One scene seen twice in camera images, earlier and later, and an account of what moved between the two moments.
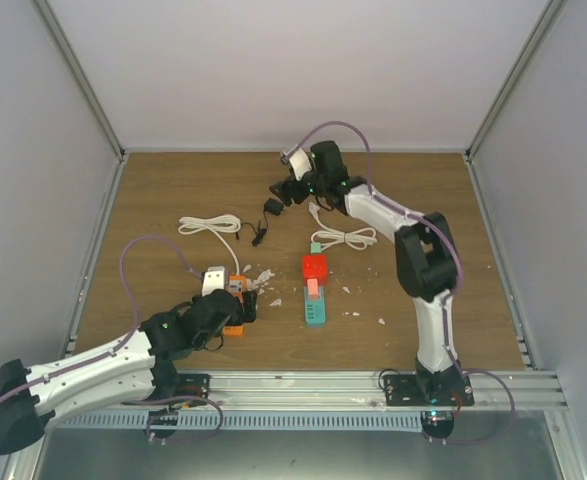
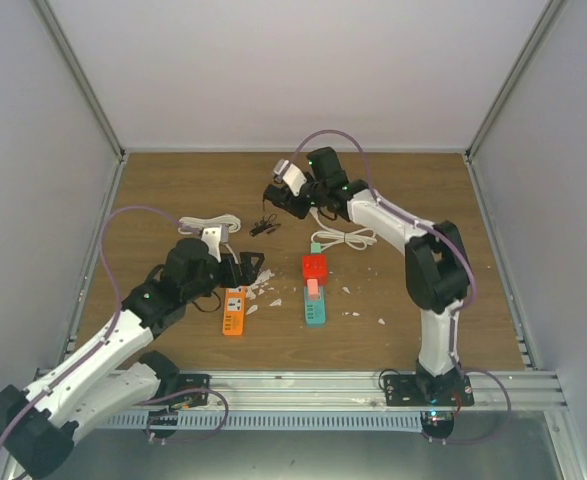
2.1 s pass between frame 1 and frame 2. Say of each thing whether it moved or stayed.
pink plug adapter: stayed
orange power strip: stayed
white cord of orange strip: stayed
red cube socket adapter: stayed
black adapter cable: moved
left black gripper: moved
